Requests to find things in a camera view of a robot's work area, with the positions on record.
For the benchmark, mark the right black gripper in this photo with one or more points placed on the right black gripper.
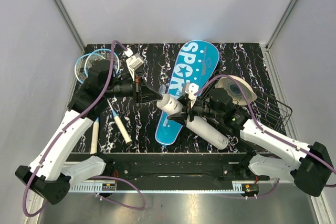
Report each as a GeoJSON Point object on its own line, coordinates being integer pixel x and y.
{"type": "Point", "coordinates": [182, 117]}

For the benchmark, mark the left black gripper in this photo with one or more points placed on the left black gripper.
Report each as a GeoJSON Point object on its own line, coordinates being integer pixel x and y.
{"type": "Point", "coordinates": [143, 91]}

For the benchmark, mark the white shuttlecock tube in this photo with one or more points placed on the white shuttlecock tube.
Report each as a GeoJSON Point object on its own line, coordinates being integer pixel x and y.
{"type": "Point", "coordinates": [168, 130]}

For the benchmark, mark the clear plastic tube lid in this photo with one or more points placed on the clear plastic tube lid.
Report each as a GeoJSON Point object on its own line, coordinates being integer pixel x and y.
{"type": "Point", "coordinates": [162, 89]}

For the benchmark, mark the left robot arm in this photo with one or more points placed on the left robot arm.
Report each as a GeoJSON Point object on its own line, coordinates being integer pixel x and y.
{"type": "Point", "coordinates": [45, 175]}

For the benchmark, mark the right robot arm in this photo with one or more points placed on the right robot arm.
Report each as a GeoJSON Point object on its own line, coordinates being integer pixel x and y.
{"type": "Point", "coordinates": [308, 166]}

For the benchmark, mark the blue badminton racket front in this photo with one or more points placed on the blue badminton racket front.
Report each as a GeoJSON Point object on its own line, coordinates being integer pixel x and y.
{"type": "Point", "coordinates": [101, 54]}

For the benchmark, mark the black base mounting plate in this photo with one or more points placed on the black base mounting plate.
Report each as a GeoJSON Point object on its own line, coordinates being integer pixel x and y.
{"type": "Point", "coordinates": [182, 171]}

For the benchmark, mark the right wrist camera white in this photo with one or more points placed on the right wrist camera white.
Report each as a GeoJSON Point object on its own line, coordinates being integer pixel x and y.
{"type": "Point", "coordinates": [190, 89]}

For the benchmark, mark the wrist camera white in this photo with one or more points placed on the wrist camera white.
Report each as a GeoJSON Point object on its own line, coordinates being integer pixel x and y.
{"type": "Point", "coordinates": [190, 89]}
{"type": "Point", "coordinates": [134, 62]}

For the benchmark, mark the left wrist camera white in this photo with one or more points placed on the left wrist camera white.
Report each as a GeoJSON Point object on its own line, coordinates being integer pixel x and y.
{"type": "Point", "coordinates": [134, 62]}

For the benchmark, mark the black wire dish rack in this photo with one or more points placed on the black wire dish rack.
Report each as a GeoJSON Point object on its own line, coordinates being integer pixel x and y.
{"type": "Point", "coordinates": [268, 111]}

